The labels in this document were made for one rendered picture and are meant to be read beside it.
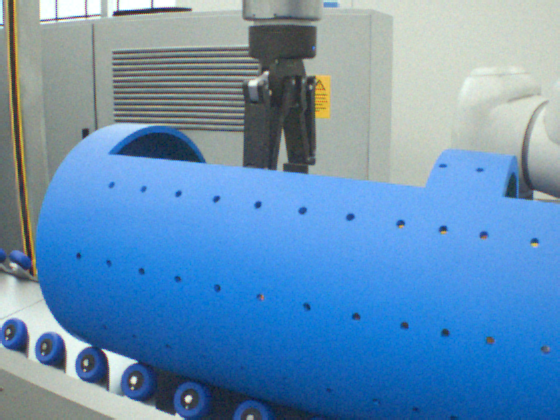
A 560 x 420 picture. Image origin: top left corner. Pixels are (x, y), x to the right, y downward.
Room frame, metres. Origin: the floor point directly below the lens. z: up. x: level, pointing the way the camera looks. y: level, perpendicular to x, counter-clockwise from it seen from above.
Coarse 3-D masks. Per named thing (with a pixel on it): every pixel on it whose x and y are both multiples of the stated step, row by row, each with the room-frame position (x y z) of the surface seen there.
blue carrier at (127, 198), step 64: (128, 128) 0.69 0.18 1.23; (64, 192) 0.61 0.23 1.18; (128, 192) 0.58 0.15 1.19; (192, 192) 0.55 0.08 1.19; (256, 192) 0.53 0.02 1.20; (320, 192) 0.50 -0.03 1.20; (384, 192) 0.49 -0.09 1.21; (448, 192) 0.47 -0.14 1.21; (512, 192) 0.60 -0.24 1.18; (64, 256) 0.58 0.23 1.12; (128, 256) 0.54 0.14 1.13; (192, 256) 0.51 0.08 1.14; (256, 256) 0.49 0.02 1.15; (320, 256) 0.46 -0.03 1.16; (384, 256) 0.44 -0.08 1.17; (448, 256) 0.43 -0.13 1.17; (512, 256) 0.41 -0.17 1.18; (64, 320) 0.60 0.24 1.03; (128, 320) 0.54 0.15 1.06; (192, 320) 0.50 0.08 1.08; (256, 320) 0.47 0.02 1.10; (320, 320) 0.45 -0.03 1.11; (384, 320) 0.42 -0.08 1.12; (448, 320) 0.40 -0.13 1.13; (512, 320) 0.38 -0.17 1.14; (256, 384) 0.49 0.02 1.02; (320, 384) 0.45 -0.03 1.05; (384, 384) 0.42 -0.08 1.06; (448, 384) 0.40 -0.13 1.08; (512, 384) 0.37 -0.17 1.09
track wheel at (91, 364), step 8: (80, 352) 0.63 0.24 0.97; (88, 352) 0.63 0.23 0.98; (96, 352) 0.62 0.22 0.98; (104, 352) 0.63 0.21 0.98; (80, 360) 0.62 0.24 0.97; (88, 360) 0.62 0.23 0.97; (96, 360) 0.61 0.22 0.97; (104, 360) 0.62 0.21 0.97; (80, 368) 0.62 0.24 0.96; (88, 368) 0.61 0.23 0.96; (96, 368) 0.61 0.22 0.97; (104, 368) 0.61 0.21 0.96; (80, 376) 0.61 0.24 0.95; (88, 376) 0.60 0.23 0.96; (96, 376) 0.60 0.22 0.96; (104, 376) 0.61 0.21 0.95
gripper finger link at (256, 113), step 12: (264, 84) 0.62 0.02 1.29; (264, 96) 0.62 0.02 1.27; (252, 108) 0.63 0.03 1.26; (264, 108) 0.62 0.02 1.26; (252, 120) 0.62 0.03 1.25; (264, 120) 0.62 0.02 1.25; (252, 132) 0.62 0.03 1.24; (264, 132) 0.62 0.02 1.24; (252, 144) 0.62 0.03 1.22; (264, 144) 0.62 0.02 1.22; (252, 156) 0.62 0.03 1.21; (264, 156) 0.62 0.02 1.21; (264, 168) 0.62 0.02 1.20
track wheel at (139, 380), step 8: (128, 368) 0.59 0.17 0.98; (136, 368) 0.59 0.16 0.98; (144, 368) 0.59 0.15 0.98; (152, 368) 0.59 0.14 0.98; (128, 376) 0.59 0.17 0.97; (136, 376) 0.59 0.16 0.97; (144, 376) 0.58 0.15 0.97; (152, 376) 0.58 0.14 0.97; (120, 384) 0.59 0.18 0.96; (128, 384) 0.58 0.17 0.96; (136, 384) 0.58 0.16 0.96; (144, 384) 0.58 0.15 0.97; (152, 384) 0.58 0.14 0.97; (128, 392) 0.58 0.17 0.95; (136, 392) 0.57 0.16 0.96; (144, 392) 0.57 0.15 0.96; (152, 392) 0.58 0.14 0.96; (136, 400) 0.57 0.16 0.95; (144, 400) 0.57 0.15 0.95
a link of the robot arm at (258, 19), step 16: (256, 0) 0.65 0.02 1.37; (272, 0) 0.64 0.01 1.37; (288, 0) 0.64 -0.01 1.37; (304, 0) 0.64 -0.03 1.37; (320, 0) 0.66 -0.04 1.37; (256, 16) 0.65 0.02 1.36; (272, 16) 0.64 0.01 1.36; (288, 16) 0.64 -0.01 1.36; (304, 16) 0.64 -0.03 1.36; (320, 16) 0.66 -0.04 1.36
